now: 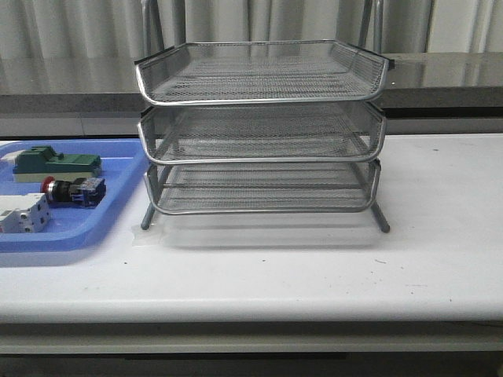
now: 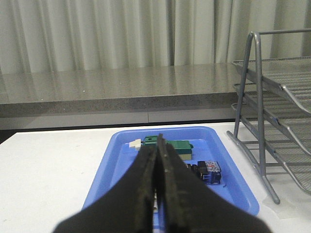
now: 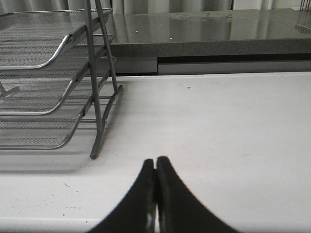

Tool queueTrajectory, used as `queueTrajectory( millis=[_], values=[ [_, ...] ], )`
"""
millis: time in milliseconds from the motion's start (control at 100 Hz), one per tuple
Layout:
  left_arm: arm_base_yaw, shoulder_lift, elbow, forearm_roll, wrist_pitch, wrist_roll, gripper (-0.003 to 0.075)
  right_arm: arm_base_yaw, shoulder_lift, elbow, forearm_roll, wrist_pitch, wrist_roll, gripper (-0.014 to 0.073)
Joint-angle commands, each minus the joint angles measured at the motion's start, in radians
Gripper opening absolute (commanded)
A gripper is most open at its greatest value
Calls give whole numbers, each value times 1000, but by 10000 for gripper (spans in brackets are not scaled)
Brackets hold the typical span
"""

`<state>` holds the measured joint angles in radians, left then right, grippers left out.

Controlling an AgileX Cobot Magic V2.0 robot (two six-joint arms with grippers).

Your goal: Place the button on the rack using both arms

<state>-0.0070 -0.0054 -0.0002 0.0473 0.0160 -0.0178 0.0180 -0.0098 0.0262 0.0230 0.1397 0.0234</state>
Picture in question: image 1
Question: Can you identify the silver mesh tray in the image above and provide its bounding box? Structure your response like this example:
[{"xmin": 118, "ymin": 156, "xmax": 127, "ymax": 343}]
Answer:
[
  {"xmin": 134, "ymin": 39, "xmax": 394, "ymax": 107},
  {"xmin": 145, "ymin": 160, "xmax": 381, "ymax": 215},
  {"xmin": 138, "ymin": 101, "xmax": 387, "ymax": 165}
]

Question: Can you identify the red emergency stop button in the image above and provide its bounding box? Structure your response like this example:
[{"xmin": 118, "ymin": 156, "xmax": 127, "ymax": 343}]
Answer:
[{"xmin": 40, "ymin": 176, "xmax": 107, "ymax": 207}]

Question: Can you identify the blue plastic tray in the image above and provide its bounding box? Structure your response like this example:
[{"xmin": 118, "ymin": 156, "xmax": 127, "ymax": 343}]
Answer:
[{"xmin": 1, "ymin": 138, "xmax": 147, "ymax": 253}]

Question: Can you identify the white circuit breaker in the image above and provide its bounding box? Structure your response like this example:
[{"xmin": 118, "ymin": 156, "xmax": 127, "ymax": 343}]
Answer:
[{"xmin": 1, "ymin": 193, "xmax": 51, "ymax": 233}]

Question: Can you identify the grey back counter ledge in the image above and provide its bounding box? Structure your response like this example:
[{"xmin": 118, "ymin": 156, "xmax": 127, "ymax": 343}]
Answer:
[{"xmin": 1, "ymin": 53, "xmax": 502, "ymax": 118}]

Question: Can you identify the silver wire rack frame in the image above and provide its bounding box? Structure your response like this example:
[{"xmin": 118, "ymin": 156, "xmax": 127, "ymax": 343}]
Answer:
[{"xmin": 140, "ymin": 0, "xmax": 391, "ymax": 234}]

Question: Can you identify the green electrical switch block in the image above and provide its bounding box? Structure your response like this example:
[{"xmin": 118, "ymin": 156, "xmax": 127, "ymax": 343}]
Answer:
[{"xmin": 13, "ymin": 145, "xmax": 102, "ymax": 183}]

